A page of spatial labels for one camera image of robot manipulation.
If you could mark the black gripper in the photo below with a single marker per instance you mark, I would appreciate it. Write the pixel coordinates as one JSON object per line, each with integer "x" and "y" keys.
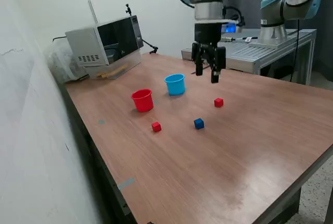
{"x": 208, "y": 34}

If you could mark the red cube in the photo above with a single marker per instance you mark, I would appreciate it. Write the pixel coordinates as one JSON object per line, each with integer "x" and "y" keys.
{"x": 218, "y": 103}
{"x": 156, "y": 127}

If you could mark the blue cube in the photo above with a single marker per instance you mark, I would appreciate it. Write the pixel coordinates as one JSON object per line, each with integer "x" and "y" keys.
{"x": 199, "y": 124}

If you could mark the dark narrow strip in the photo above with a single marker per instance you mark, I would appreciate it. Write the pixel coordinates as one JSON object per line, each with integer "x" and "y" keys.
{"x": 193, "y": 73}

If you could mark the aluminium profile table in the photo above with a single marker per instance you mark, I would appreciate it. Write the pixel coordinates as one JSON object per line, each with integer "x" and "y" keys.
{"x": 247, "y": 52}

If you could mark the blue cup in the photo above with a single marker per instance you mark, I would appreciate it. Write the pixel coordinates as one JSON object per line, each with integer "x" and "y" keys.
{"x": 175, "y": 87}

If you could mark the aluminium robot mounting plate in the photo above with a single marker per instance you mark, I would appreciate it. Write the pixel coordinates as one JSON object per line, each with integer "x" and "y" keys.
{"x": 256, "y": 44}

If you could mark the small square tape marker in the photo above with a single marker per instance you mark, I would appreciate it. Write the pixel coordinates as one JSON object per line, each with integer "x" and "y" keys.
{"x": 101, "y": 121}
{"x": 156, "y": 102}

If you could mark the red cup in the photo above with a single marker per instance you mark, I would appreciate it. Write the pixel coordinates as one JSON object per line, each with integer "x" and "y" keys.
{"x": 142, "y": 103}

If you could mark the dark grey curtain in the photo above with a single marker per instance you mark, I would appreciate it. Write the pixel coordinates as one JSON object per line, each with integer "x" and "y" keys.
{"x": 322, "y": 39}

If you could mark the silver microwave oven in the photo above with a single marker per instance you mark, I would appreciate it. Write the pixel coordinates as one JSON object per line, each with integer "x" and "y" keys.
{"x": 86, "y": 42}

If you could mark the thin white rod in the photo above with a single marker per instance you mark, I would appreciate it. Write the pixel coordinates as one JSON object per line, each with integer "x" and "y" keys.
{"x": 93, "y": 12}

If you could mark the long grey tape strip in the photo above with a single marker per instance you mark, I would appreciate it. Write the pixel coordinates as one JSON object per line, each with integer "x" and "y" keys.
{"x": 126, "y": 183}

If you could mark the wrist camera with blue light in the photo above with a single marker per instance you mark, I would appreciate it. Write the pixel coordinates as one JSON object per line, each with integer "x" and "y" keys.
{"x": 229, "y": 27}

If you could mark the small black camera mount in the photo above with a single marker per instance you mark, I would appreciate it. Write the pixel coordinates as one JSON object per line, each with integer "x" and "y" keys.
{"x": 128, "y": 9}

